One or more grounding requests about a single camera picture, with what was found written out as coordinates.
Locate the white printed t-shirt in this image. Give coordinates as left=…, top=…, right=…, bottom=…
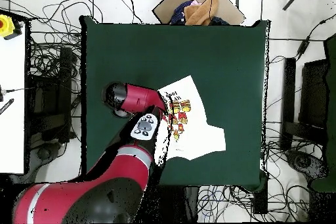
left=154, top=75, right=227, bottom=162

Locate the dark green table cloth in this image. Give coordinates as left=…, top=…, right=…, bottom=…
left=79, top=14, right=271, bottom=193

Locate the blue dotted garment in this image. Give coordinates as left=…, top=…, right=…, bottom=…
left=169, top=0, right=194, bottom=25

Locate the dark blue garment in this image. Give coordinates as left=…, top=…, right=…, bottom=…
left=209, top=16, right=230, bottom=26

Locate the cardboard box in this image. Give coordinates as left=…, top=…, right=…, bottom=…
left=152, top=0, right=247, bottom=26

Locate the orange towel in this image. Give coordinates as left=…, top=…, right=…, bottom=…
left=183, top=0, right=220, bottom=26

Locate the black box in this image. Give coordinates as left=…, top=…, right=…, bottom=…
left=253, top=181, right=269, bottom=215

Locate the white table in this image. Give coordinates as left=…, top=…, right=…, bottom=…
left=0, top=21, right=27, bottom=175

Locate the black ribbed strip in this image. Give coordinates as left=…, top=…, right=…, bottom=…
left=0, top=98, right=15, bottom=116

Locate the yellow emergency stop button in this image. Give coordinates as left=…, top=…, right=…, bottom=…
left=0, top=14, right=16, bottom=38

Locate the black cable tangle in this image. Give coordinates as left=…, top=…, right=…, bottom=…
left=196, top=184, right=254, bottom=222
left=26, top=0, right=145, bottom=96
left=263, top=118, right=326, bottom=222

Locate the black adapter cable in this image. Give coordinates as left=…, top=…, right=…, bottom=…
left=295, top=13, right=336, bottom=59

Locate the black connector with wire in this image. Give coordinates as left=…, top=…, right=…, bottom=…
left=0, top=84, right=35, bottom=102

